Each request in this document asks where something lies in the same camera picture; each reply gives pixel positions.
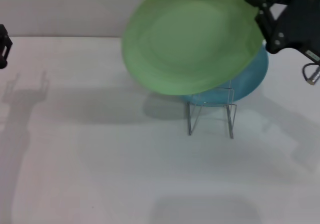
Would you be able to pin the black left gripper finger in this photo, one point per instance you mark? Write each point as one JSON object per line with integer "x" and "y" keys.
{"x": 5, "y": 42}

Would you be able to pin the green plate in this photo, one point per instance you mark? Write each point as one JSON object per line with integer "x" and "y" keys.
{"x": 190, "y": 41}

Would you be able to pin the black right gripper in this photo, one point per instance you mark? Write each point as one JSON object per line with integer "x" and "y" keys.
{"x": 297, "y": 21}

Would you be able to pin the teal plate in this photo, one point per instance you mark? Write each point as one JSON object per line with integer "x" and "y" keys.
{"x": 250, "y": 83}

